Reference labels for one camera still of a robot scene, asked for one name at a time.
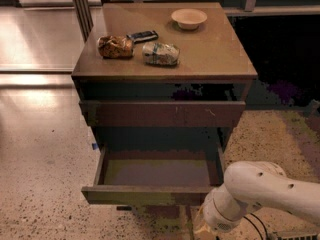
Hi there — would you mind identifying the drawer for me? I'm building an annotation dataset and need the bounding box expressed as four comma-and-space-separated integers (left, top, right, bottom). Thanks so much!
79, 100, 245, 127
82, 147, 223, 206

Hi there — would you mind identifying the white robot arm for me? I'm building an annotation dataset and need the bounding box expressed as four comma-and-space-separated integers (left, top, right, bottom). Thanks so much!
202, 161, 320, 232

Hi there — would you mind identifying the brown wooden drawer cabinet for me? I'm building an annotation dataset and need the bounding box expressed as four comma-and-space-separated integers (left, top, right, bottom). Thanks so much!
71, 2, 258, 209

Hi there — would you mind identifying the blue tape piece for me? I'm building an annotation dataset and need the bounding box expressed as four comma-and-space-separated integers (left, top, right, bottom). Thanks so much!
92, 143, 99, 150

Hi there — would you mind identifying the dark blue snack bar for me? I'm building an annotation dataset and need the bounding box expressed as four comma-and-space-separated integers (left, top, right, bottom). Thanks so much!
127, 30, 158, 43

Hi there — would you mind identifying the brown crumpled snack bag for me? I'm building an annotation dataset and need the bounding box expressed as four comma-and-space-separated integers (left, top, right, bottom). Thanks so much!
97, 36, 134, 59

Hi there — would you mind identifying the cream ceramic bowl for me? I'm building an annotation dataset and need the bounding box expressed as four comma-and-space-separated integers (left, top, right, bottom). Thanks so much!
171, 9, 207, 30

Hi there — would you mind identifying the black floor marker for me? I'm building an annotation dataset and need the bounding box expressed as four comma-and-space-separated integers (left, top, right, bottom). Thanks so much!
116, 206, 132, 211

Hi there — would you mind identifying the black floor cable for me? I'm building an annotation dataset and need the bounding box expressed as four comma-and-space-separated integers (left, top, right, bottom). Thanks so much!
243, 213, 270, 240

